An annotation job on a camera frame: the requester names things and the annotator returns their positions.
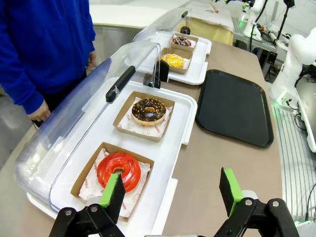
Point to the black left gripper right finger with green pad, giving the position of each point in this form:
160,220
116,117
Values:
230,190

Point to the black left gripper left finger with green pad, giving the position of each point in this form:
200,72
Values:
112,197

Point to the person right forearm blue sleeve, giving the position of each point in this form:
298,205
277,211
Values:
22,91

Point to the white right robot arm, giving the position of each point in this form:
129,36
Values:
286,71

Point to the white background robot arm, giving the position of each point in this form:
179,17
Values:
251,22

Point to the red glazed donut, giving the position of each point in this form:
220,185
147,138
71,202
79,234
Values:
106,166

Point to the brown cardboard donut box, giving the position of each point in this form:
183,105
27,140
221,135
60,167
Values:
179,71
84,177
181,48
123,116

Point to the black plastic serving tray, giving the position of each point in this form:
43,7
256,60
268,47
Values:
234,108

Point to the chocolate donut with nut crumbs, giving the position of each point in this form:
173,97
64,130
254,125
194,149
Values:
140,111

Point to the yellow sprinkled donut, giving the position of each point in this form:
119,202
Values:
172,60

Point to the person right hand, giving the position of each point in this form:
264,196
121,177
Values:
39,112

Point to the person left hand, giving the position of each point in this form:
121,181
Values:
91,59

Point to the white printed paper liner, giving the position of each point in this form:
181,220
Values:
128,126
95,160

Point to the clear plastic dome lid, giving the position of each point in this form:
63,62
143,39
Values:
74,118
158,22

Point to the white display case base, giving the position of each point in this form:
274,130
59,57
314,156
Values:
200,64
182,116

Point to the black lid hinge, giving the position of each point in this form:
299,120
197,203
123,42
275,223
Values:
185,30
163,70

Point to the yellow table cloth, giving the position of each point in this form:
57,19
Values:
209,33

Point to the person torso in blue hoodie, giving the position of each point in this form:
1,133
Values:
49,37

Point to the white textured mat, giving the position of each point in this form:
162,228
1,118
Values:
209,17

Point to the white curved counter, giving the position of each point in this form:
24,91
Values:
118,14

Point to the black camera stand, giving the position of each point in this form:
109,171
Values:
284,17

